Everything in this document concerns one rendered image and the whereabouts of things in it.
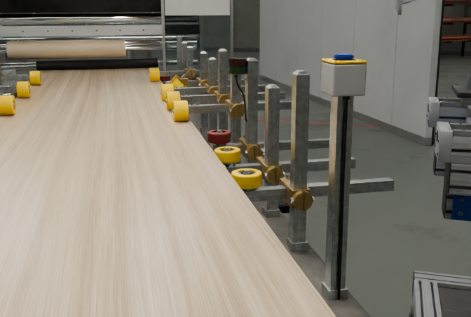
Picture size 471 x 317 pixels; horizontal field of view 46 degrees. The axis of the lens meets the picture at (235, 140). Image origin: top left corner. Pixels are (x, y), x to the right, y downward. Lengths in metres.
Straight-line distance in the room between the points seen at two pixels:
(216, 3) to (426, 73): 2.44
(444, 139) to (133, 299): 1.04
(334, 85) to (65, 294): 0.62
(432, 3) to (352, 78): 4.60
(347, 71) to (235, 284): 0.48
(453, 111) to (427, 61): 3.63
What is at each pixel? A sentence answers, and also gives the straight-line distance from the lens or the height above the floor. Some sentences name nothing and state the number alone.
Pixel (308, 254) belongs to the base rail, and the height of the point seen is 0.70.
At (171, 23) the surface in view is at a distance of 4.12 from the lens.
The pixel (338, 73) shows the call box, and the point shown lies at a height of 1.20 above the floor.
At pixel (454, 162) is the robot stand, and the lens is 1.66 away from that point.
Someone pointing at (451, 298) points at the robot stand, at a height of 0.21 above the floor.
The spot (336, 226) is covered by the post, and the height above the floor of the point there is 0.87.
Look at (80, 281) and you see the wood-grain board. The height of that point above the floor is 0.90.
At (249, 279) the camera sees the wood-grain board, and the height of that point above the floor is 0.90.
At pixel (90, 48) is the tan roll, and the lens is 4.13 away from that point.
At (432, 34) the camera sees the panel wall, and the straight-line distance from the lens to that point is 5.69.
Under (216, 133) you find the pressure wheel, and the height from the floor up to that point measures 0.91.
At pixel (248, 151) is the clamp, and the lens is 1.89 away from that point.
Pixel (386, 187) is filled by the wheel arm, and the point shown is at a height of 0.84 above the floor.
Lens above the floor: 1.32
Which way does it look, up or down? 13 degrees down
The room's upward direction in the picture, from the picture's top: straight up
